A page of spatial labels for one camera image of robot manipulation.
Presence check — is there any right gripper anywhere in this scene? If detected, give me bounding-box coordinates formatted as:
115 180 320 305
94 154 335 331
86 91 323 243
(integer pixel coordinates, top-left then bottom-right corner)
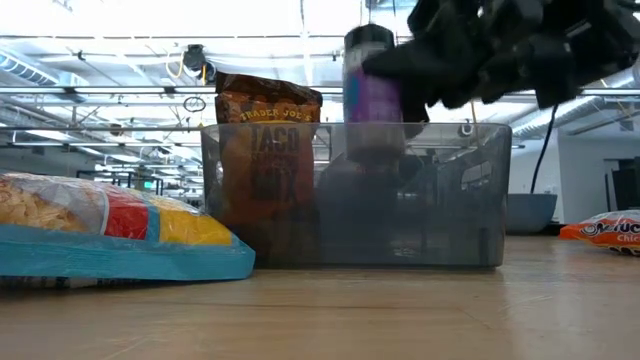
362 0 576 140

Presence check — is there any black lid purple label bottle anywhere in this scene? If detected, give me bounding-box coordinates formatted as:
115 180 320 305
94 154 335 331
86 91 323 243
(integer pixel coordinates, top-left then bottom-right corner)
342 23 406 164

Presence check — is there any brown orange snack packet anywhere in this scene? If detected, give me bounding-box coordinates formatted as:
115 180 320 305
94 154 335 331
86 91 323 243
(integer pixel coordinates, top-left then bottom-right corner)
214 71 324 264

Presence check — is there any orange white ramen packet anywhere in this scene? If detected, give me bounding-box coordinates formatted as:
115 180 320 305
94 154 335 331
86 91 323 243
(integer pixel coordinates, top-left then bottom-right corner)
558 209 640 257

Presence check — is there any yellow blue ramen packet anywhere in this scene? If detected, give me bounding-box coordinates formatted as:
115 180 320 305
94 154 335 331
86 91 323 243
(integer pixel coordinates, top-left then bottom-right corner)
0 172 257 282

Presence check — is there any grey plastic bin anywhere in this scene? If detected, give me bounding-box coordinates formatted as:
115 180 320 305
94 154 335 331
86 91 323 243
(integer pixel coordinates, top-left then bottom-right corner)
200 122 512 269

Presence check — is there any blue bowl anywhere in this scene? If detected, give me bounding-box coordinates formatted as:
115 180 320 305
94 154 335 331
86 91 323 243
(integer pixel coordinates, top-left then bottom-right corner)
505 193 559 235

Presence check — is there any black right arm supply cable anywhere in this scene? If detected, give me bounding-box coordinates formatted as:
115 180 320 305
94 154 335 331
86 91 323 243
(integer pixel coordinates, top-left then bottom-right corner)
529 103 560 195

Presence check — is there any black ceiling cable reel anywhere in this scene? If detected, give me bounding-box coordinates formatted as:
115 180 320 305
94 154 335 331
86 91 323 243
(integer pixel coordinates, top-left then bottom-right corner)
180 43 221 86

